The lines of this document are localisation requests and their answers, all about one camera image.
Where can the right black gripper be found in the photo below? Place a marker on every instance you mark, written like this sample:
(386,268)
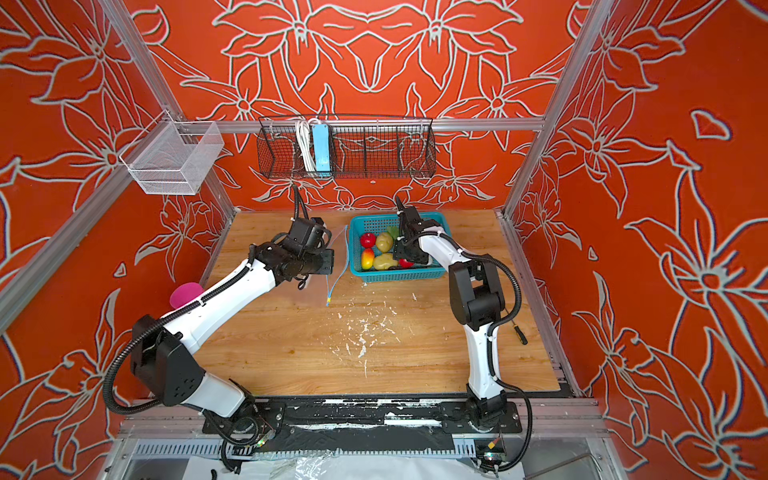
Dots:
(398,252)

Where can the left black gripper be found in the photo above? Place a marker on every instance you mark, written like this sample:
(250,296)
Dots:
(328,261)

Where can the yellow-green pear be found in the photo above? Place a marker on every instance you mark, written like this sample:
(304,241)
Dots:
(384,242)

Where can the clear zip top bag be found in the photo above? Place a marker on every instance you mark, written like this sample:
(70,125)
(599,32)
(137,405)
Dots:
(320,290)

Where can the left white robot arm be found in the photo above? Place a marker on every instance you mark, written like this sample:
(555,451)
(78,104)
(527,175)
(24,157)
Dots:
(161,351)

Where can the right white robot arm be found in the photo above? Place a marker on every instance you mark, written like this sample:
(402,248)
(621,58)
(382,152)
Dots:
(484,295)

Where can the yellow potato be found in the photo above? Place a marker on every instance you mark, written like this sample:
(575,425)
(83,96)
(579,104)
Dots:
(385,262)

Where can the red yellow mango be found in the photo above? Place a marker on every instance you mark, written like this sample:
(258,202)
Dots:
(367,259)

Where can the teal plastic basket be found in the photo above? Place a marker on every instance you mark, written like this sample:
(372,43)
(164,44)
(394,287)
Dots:
(378,224)

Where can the pink plastic cup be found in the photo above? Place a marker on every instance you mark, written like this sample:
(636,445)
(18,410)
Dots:
(185,294)

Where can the light blue box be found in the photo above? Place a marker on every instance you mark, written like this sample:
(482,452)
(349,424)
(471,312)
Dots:
(321,143)

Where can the black screwdriver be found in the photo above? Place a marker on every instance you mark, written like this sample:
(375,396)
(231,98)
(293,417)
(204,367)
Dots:
(518,331)

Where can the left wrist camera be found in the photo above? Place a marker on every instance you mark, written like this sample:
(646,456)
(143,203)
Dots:
(306,236)

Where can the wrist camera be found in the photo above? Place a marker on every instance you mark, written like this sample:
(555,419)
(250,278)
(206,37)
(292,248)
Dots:
(409,220)
(306,236)

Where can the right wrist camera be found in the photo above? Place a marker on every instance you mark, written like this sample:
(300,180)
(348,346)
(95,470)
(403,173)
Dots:
(409,220)

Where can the black wire wall basket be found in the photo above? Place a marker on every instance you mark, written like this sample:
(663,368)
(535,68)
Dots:
(361,146)

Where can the clear plastic wall bin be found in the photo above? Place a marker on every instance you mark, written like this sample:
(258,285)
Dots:
(170,160)

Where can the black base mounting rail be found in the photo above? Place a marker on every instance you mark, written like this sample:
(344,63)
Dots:
(447,414)

